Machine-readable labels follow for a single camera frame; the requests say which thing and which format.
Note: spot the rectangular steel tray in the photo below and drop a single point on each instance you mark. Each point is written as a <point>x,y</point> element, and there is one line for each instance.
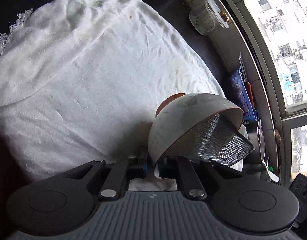
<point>258,140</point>

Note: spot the glass jar with lid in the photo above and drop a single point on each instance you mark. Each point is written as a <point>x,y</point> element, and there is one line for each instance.
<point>203,20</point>

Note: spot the white bowl with brown rim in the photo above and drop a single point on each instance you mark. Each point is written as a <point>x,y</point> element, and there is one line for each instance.
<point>178,120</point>

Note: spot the white plastic spoon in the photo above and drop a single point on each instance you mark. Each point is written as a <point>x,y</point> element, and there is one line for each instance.
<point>271,176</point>

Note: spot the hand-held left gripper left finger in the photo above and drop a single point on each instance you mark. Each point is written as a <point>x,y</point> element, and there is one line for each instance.
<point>143,166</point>

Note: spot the small brown ginger piece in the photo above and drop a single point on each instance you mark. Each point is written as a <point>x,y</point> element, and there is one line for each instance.
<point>224,16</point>

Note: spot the blue plastic basket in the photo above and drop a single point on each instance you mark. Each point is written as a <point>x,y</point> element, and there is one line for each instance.
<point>239,92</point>

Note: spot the window with grey frame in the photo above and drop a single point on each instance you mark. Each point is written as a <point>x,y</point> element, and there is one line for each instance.
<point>276,55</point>

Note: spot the large ginger piece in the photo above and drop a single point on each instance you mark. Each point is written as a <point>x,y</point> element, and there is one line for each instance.
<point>277,135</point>

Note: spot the silver mesh dishcloth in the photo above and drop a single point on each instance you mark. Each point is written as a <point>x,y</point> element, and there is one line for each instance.
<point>218,145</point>

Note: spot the white cotton cloth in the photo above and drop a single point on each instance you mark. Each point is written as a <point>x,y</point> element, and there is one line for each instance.
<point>81,80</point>

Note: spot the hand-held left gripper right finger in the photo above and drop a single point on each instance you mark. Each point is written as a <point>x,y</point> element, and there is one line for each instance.
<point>162,167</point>

